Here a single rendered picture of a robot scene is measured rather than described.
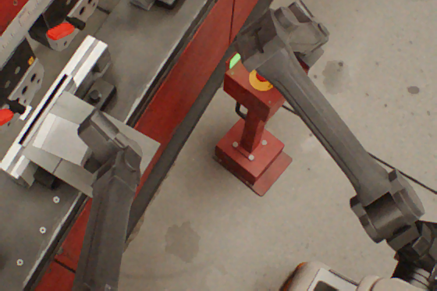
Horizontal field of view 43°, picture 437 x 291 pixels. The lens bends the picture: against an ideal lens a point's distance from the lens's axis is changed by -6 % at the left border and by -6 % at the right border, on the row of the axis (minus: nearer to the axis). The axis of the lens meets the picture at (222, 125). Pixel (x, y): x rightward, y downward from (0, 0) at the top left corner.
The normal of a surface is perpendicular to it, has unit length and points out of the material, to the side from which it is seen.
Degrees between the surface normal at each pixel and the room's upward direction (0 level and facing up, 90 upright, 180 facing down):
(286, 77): 43
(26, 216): 0
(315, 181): 0
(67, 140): 0
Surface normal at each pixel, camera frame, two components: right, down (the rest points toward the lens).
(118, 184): 0.69, -0.51
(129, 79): 0.04, -0.36
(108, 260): 0.70, -0.64
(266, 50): -0.19, 0.34
